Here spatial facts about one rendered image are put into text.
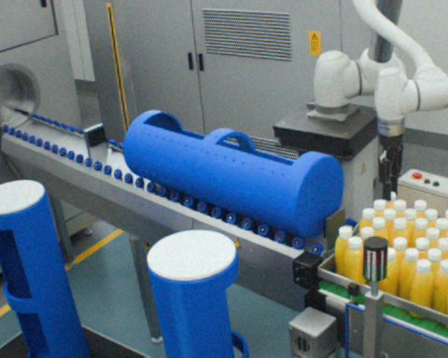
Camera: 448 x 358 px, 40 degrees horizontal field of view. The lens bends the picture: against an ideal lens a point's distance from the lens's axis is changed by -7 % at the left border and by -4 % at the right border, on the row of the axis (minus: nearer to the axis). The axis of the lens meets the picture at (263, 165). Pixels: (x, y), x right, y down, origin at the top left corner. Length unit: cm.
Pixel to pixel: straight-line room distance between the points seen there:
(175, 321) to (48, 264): 81
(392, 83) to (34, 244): 149
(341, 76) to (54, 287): 147
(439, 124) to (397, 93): 309
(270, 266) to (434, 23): 299
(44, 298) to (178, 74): 226
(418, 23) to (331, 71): 228
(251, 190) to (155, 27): 255
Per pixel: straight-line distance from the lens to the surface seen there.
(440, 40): 486
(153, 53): 460
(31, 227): 256
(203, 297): 194
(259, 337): 326
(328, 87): 270
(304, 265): 197
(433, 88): 204
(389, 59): 270
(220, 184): 223
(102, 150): 308
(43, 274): 266
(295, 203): 203
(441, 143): 510
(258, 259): 228
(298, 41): 386
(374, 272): 160
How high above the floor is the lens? 211
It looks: 25 degrees down
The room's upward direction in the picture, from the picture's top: 5 degrees counter-clockwise
